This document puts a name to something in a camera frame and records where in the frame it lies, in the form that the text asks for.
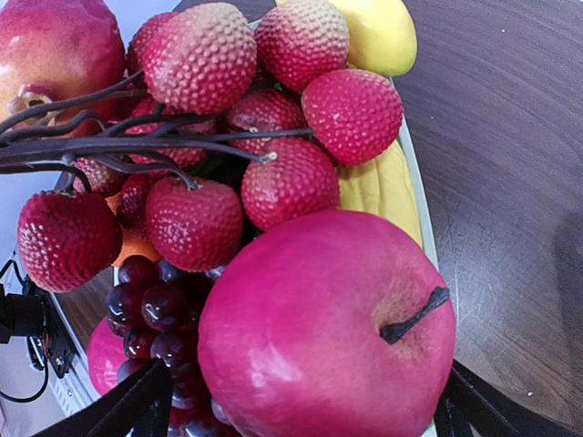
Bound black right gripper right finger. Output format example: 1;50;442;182
435;361;577;437

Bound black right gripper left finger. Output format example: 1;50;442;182
36;359;173;437

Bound beige perforated plastic basket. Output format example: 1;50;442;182
49;17;441;437

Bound red lychee bunch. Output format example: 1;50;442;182
1;2;404;293

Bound dark red fruit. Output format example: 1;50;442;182
1;1;126;119

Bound pink red round fruit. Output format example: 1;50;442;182
87;318;127;395

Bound orange fruit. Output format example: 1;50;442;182
106;192;161;268

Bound long yellow fruit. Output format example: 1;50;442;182
255;1;418;88

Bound dark purple grape bunch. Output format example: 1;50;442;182
107;255;238;436

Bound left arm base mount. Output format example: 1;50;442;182
1;259;77;404

